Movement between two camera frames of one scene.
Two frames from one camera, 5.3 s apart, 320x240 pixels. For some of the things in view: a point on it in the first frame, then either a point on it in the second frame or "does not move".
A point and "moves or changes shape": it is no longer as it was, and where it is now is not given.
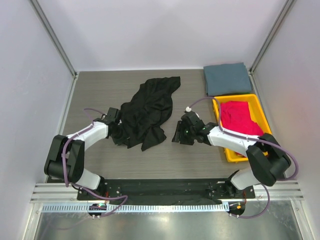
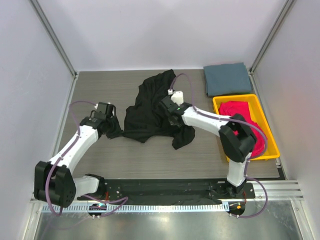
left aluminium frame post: x=46 y=24 does not move
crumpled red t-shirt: x=236 y=116 does not move
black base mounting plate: x=166 y=191 does not move
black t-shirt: x=142 y=116 moves or changes shape
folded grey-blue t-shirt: x=226 y=79 does not move
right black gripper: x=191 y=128 to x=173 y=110
